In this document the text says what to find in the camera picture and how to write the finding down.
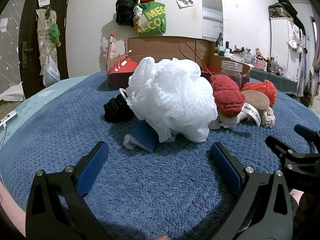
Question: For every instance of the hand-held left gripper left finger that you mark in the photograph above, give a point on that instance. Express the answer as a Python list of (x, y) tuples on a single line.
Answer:
[(92, 165)]

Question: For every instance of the case on wardrobe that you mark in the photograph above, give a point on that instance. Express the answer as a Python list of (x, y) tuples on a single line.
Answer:
[(277, 11)]

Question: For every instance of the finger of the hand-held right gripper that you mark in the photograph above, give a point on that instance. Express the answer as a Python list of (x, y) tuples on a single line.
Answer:
[(277, 145), (305, 132)]

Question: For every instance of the cardboard box with red lining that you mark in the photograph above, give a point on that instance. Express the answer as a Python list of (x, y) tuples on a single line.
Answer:
[(160, 47)]

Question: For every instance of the clear jar with lid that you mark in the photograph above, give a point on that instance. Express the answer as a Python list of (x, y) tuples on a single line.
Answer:
[(231, 72)]

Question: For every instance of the brown round pad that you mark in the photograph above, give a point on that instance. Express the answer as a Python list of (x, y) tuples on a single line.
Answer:
[(255, 100)]

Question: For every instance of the pale pink plush toy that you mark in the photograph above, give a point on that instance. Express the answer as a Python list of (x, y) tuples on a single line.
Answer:
[(111, 48)]

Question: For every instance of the clear plastic bag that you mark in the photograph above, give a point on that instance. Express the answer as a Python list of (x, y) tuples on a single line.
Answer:
[(51, 72)]

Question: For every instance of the green tote bag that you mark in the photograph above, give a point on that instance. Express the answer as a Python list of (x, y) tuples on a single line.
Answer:
[(153, 17)]

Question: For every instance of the white mesh bath pouf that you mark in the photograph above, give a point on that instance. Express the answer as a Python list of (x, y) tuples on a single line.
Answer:
[(170, 97)]

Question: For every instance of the dark clothes pile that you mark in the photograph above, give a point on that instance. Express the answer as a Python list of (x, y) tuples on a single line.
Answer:
[(292, 10)]

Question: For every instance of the dark wooden door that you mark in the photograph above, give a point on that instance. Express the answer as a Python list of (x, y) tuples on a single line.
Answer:
[(63, 42)]

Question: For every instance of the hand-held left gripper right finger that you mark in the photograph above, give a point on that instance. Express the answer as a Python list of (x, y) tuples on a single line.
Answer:
[(225, 165)]

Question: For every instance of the green plush toy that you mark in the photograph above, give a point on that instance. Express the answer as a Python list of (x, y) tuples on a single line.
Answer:
[(54, 33)]

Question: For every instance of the wall mirror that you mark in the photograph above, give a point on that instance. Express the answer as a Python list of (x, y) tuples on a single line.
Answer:
[(212, 5)]

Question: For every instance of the black bag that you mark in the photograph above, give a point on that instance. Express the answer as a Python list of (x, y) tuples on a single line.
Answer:
[(123, 10)]

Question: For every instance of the panda plush charm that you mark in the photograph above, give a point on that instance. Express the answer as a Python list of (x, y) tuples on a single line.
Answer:
[(138, 10)]

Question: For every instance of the hanging door organizer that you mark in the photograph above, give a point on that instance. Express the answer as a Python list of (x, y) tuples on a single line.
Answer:
[(42, 30)]

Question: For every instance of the blue and white cloth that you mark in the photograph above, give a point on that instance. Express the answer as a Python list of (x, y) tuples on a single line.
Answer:
[(145, 136)]

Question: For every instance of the white refrigerator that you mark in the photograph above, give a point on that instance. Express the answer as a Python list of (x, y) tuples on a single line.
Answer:
[(280, 45)]

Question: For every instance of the orange red knitted scrunchie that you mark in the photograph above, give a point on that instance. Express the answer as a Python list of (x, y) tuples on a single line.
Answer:
[(268, 88)]

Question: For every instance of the clutter of bottles and cosmetics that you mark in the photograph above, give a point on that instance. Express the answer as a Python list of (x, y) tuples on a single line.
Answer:
[(250, 55)]

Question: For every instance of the light blue bed sheet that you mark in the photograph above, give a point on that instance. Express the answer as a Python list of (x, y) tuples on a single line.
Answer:
[(50, 90)]

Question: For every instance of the dark red knitted hat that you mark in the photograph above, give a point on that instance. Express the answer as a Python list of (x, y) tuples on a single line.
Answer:
[(225, 95)]

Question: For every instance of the stick with red cap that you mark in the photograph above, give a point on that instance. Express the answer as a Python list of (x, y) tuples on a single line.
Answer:
[(110, 45)]

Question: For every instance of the person's pink clothing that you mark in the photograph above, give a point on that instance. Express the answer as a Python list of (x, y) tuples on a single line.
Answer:
[(10, 205)]

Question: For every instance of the white small device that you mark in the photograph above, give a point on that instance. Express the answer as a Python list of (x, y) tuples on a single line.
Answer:
[(8, 118)]

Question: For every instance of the black knitted scrunchie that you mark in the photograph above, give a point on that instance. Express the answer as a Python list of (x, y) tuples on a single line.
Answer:
[(115, 110)]

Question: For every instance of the table with dark green cloth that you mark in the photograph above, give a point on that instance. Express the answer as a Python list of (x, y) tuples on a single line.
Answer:
[(272, 81)]

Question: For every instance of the pink curtain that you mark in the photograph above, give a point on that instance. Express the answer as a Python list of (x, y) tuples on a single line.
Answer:
[(316, 42)]

